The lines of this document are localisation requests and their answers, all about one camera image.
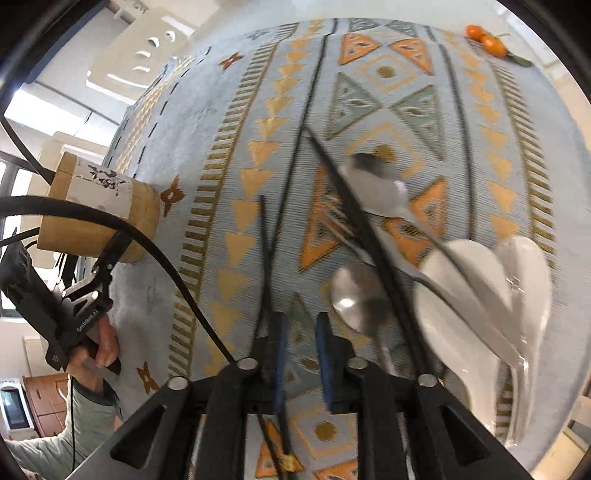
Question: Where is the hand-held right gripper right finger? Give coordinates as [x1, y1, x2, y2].
[315, 311, 532, 480]

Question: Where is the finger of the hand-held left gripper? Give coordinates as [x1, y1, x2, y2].
[92, 231, 134, 287]

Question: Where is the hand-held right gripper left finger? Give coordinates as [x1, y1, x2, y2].
[67, 311, 291, 480]

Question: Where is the bamboo utensil holder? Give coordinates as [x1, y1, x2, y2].
[37, 152, 161, 264]

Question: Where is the metal spoon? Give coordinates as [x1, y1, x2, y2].
[339, 152, 525, 370]
[330, 263, 398, 377]

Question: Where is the pile of black chopsticks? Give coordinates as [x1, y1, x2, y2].
[300, 124, 437, 386]

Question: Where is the black gold-tipped chopstick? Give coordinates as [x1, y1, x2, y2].
[257, 195, 296, 476]

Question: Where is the white ceramic spoon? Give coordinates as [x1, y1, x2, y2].
[412, 239, 525, 444]
[494, 235, 555, 446]

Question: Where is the metal fork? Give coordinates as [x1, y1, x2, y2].
[316, 194, 462, 319]

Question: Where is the person's left forearm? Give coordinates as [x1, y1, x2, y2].
[9, 378, 123, 480]

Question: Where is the person's left hand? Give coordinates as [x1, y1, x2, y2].
[67, 318, 122, 393]

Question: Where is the wooden cabinet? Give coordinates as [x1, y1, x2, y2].
[23, 374, 79, 439]

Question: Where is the white microwave oven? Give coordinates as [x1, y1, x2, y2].
[0, 377, 37, 432]

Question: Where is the patterned woven table mat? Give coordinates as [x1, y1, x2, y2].
[102, 18, 591, 480]

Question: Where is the black cable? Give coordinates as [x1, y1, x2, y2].
[0, 113, 58, 183]

